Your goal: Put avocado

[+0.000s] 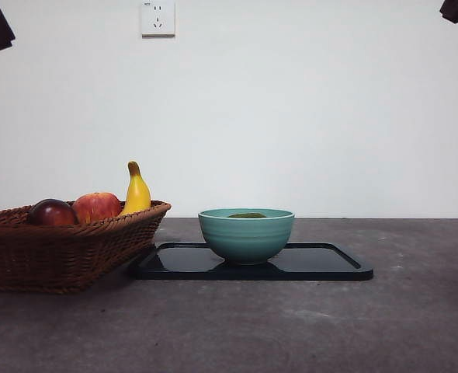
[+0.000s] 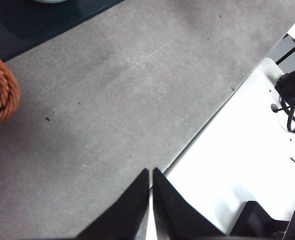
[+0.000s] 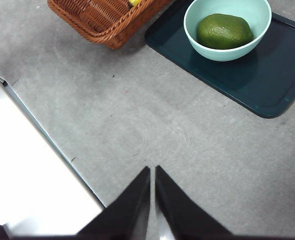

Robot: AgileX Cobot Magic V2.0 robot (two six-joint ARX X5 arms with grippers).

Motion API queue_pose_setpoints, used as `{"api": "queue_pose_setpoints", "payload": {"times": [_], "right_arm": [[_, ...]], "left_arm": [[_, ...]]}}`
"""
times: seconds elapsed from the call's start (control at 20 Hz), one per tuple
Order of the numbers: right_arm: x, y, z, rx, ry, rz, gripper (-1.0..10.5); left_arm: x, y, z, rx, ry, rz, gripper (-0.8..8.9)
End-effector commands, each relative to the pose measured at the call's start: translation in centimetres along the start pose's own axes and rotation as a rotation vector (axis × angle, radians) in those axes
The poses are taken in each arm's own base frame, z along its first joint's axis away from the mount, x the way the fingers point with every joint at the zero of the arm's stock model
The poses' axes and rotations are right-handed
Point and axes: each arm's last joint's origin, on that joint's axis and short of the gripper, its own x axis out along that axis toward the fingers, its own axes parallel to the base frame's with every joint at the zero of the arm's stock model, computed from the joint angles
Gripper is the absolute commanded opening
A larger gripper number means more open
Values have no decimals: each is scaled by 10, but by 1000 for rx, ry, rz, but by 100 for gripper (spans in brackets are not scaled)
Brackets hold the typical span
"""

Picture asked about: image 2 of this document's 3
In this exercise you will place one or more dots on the black rectangular tray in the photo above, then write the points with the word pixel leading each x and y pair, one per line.
pixel 25 27

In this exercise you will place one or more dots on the teal ceramic bowl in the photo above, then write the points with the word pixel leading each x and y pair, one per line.
pixel 50 1

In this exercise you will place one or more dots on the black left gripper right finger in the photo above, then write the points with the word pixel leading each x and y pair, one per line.
pixel 177 217

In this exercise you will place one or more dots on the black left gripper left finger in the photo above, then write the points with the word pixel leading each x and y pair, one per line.
pixel 127 215

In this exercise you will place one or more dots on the brown woven wicker basket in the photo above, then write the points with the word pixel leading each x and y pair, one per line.
pixel 0 92

